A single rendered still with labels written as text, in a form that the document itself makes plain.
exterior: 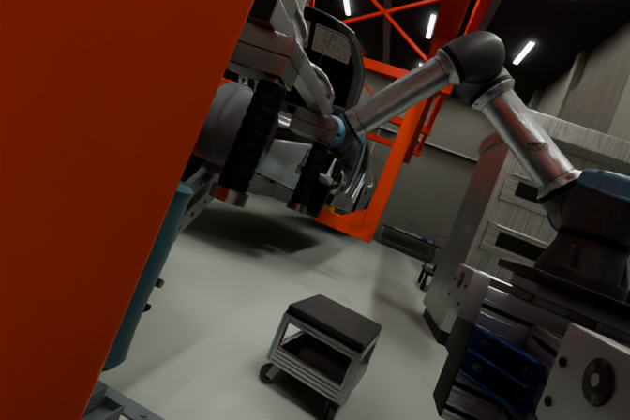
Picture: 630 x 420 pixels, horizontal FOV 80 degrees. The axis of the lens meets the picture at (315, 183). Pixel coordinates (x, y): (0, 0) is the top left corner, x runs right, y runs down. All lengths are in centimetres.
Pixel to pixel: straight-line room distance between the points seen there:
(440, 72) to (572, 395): 70
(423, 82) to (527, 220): 285
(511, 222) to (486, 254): 35
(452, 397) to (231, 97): 65
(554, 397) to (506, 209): 323
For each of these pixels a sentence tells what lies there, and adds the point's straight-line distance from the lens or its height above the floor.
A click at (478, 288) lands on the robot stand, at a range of 78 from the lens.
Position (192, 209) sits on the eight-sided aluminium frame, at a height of 67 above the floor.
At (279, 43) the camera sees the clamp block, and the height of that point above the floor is 94.
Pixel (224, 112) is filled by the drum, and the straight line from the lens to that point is 59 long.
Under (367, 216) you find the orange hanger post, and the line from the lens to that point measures 420.
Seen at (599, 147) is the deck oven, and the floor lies 196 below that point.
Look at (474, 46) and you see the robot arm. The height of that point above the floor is 123.
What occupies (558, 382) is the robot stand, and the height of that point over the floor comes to 72.
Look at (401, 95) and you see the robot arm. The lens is 92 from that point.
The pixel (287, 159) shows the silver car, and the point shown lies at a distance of 314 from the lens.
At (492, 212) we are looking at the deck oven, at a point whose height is 122.
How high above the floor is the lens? 79
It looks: 2 degrees up
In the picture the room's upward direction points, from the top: 22 degrees clockwise
